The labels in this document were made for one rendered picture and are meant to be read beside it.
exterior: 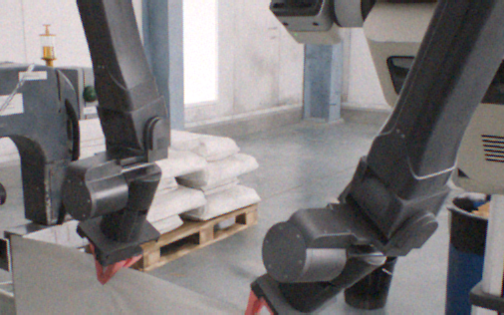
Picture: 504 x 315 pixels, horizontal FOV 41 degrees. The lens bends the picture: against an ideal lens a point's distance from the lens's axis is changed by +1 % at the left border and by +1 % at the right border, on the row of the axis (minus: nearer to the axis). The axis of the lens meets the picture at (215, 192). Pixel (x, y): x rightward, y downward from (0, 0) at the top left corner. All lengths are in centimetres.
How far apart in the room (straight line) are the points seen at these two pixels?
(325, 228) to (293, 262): 4
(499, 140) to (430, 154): 51
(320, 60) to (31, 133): 860
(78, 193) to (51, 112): 37
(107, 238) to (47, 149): 30
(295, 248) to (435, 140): 15
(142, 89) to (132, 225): 19
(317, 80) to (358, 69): 58
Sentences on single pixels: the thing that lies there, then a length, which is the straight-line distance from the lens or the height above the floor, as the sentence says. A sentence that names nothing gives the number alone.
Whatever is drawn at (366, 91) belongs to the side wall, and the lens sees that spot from 959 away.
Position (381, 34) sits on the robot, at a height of 139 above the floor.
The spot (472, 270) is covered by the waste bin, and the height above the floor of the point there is 41.
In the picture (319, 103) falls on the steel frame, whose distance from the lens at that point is 966.
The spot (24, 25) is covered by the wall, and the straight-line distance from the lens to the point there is 611.
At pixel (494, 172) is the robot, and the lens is 116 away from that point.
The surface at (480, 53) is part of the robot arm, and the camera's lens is 54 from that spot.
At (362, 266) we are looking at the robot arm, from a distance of 67.
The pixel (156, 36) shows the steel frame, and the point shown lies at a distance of 704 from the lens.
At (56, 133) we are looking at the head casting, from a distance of 116.
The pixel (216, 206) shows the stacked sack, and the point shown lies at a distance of 432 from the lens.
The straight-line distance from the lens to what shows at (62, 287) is 106.
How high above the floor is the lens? 141
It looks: 15 degrees down
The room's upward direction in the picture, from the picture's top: straight up
